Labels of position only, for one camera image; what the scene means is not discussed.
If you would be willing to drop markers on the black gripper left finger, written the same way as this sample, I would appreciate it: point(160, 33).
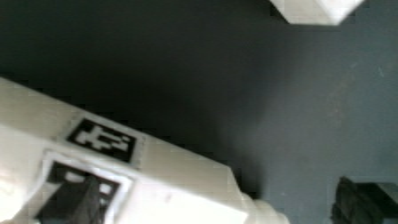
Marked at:
point(73, 207)

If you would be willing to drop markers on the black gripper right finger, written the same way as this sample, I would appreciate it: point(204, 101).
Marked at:
point(366, 203)

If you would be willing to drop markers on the white desk leg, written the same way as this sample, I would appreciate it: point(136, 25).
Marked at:
point(314, 12)
point(163, 186)

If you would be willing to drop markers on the white desk leg front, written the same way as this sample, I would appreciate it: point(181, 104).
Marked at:
point(163, 186)

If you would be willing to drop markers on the white desk leg right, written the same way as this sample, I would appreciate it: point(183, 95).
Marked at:
point(314, 12)

